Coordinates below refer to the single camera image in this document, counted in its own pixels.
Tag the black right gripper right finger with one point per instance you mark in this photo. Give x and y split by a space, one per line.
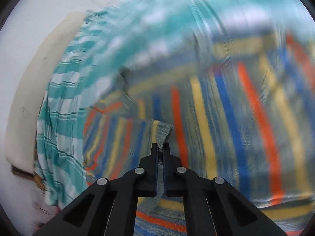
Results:
212 207

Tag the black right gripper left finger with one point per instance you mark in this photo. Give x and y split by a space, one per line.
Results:
108 207

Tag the striped multicolour knit sweater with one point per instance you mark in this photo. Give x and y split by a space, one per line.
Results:
244 112

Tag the teal white plaid bedspread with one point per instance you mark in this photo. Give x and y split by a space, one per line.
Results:
132 34

